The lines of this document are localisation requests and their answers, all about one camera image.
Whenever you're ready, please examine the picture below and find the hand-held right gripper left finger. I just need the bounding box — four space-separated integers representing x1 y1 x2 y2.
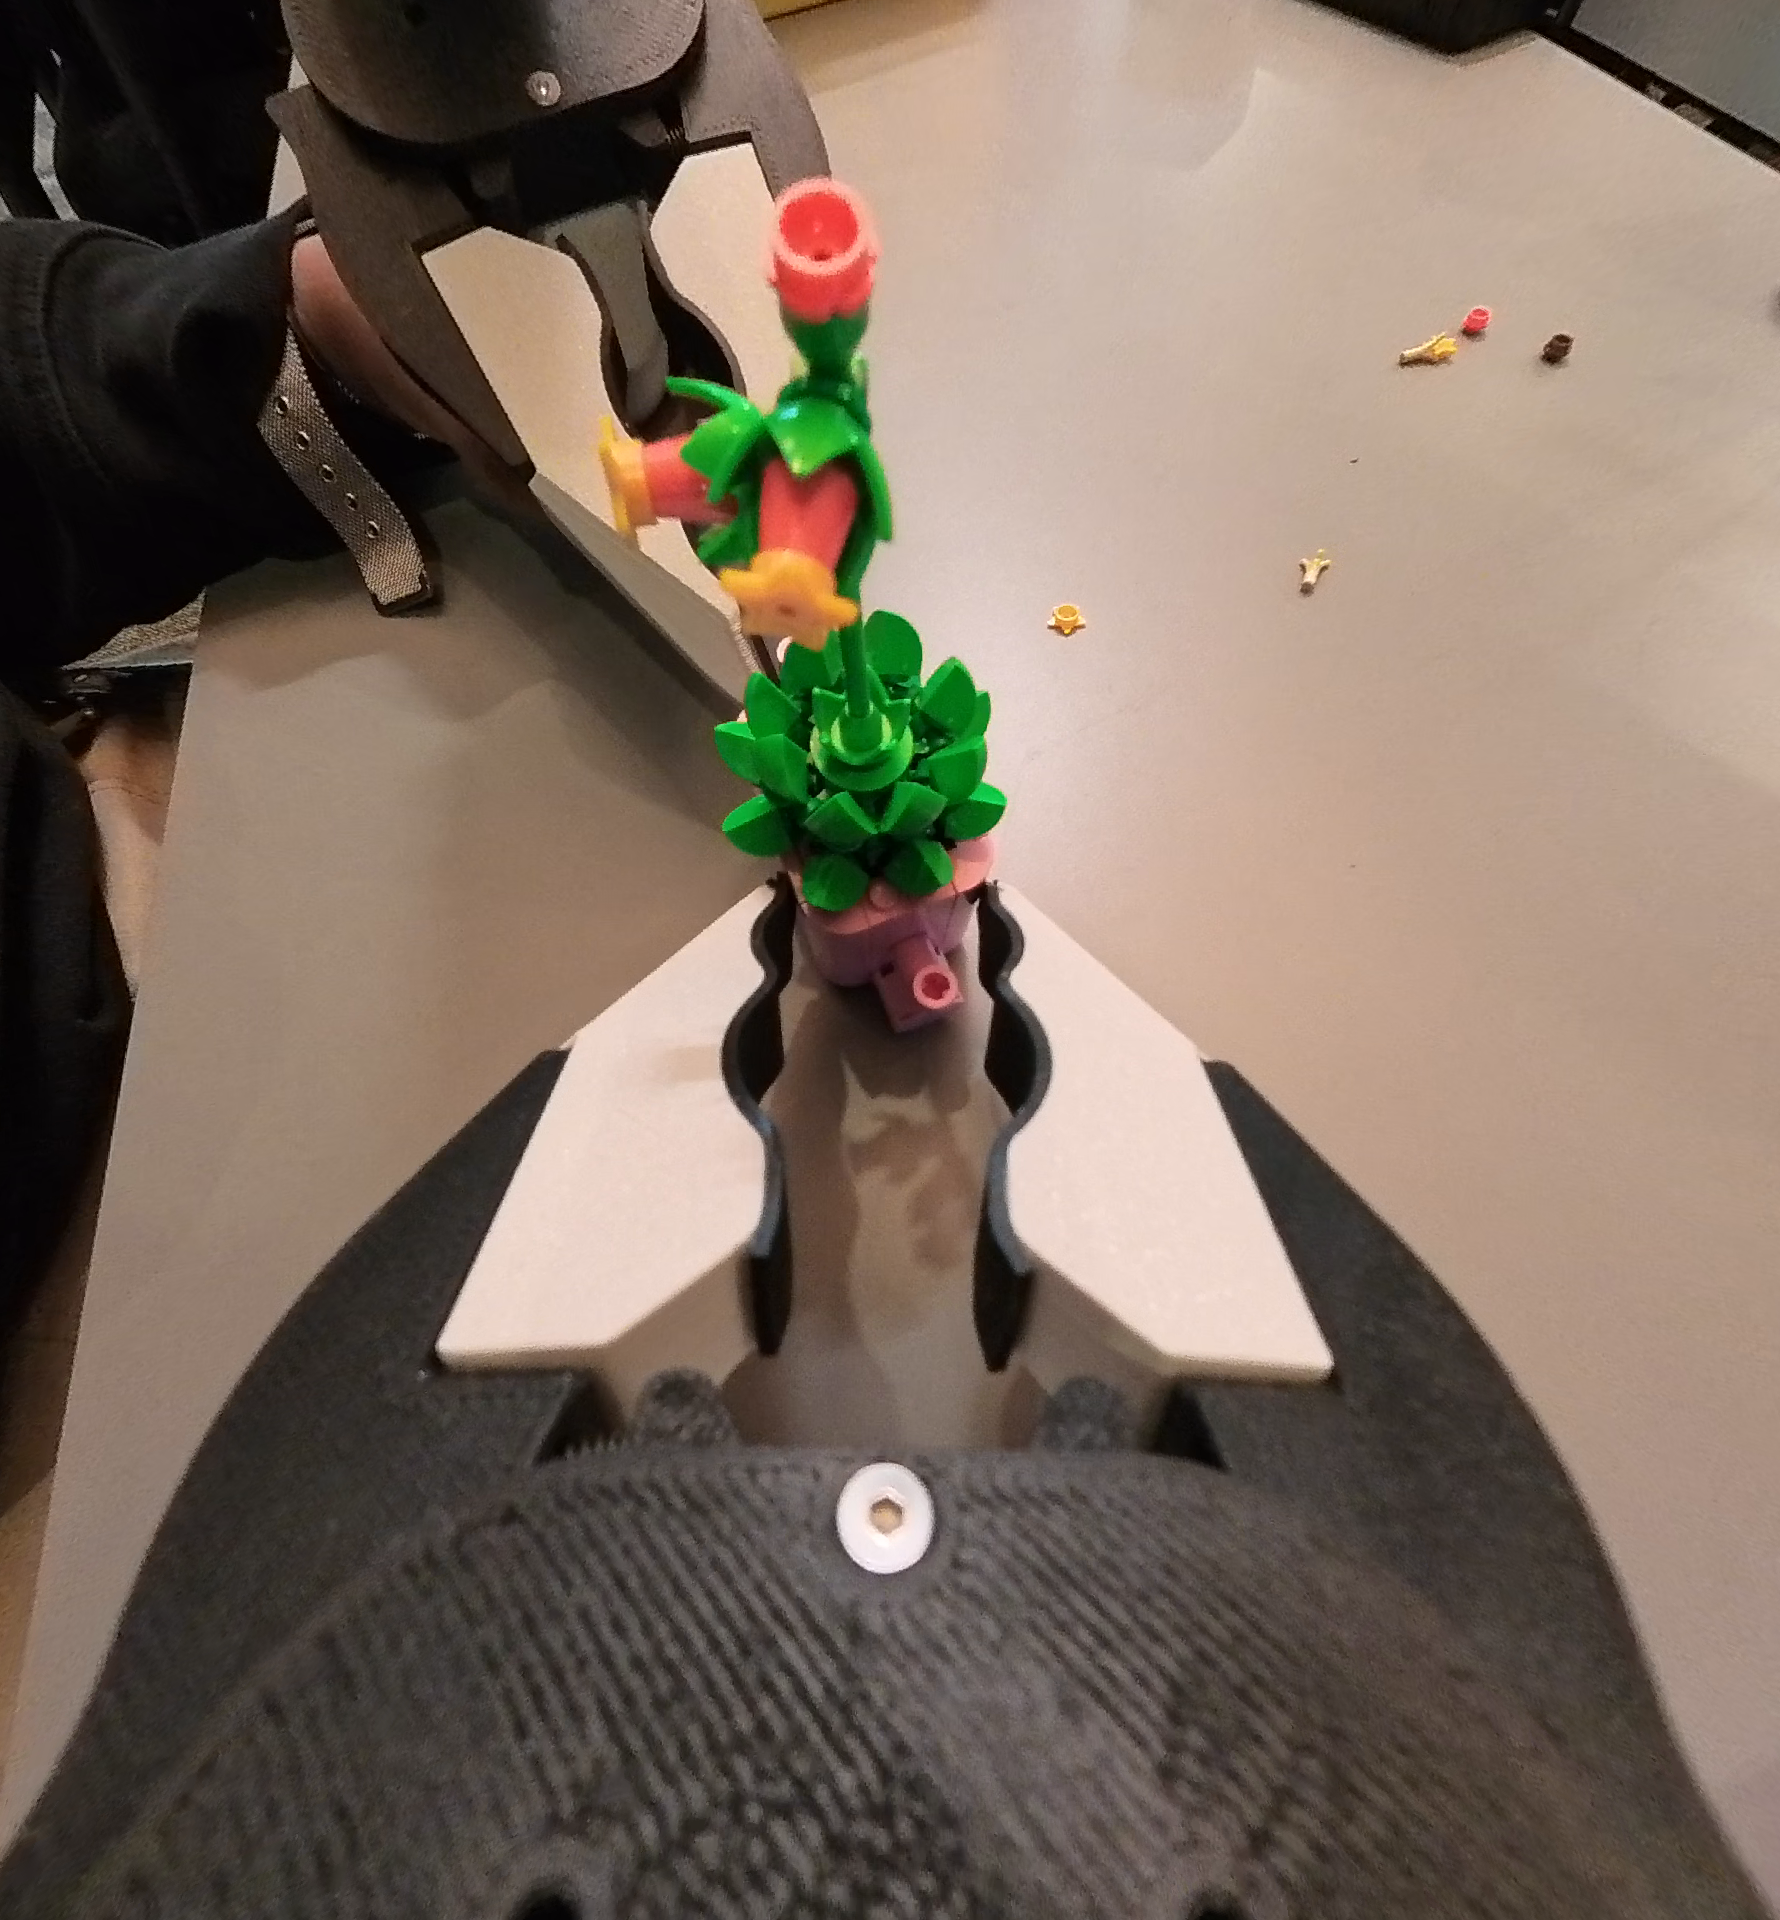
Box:
435 883 800 1372

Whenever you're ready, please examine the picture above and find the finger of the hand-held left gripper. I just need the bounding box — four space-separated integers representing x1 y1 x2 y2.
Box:
550 143 800 441
412 223 755 720

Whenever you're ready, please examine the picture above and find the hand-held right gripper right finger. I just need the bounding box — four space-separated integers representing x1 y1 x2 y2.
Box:
971 883 1337 1420

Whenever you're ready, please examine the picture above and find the pink toy brick pot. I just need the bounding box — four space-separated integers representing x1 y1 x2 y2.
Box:
797 840 999 1038

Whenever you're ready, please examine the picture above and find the green toy brick plant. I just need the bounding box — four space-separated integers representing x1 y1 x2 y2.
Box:
597 175 1012 917

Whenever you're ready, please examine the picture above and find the person's left hand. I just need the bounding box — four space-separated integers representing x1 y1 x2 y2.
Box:
290 242 448 441

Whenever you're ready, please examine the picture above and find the grey perforated strap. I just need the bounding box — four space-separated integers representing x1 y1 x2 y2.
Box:
265 335 448 621

